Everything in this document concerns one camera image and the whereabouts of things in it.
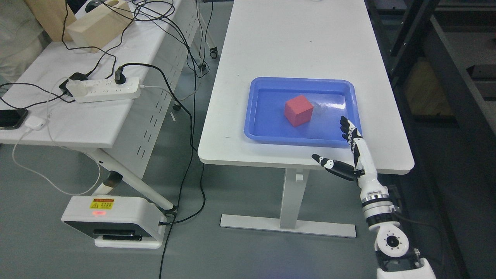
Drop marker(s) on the white robotic hand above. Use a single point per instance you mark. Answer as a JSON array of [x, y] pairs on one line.
[[368, 182]]

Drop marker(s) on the pink foam block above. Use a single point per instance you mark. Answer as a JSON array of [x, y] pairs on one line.
[[298, 110]]

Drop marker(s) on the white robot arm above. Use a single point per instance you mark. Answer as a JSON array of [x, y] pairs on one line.
[[396, 258]]

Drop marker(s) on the blue plastic tray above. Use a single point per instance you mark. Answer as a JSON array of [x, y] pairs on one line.
[[331, 98]]

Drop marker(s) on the black metal shelf right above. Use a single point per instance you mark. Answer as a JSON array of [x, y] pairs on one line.
[[440, 58]]

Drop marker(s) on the white table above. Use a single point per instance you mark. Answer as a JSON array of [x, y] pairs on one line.
[[331, 39]]

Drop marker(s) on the white folding desk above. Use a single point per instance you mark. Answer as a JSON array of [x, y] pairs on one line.
[[120, 134]]

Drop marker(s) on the white box device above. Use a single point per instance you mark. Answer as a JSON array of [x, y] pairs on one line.
[[116, 221]]

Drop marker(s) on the white power strip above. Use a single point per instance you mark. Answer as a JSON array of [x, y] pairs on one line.
[[104, 90]]

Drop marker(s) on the wooden box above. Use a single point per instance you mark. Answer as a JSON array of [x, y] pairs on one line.
[[101, 25]]

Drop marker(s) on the white charger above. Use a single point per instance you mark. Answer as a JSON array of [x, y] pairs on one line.
[[35, 123]]

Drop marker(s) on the black smartphone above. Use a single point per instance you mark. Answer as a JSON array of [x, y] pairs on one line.
[[12, 118]]

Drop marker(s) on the person in beige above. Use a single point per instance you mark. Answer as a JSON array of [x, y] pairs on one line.
[[22, 39]]

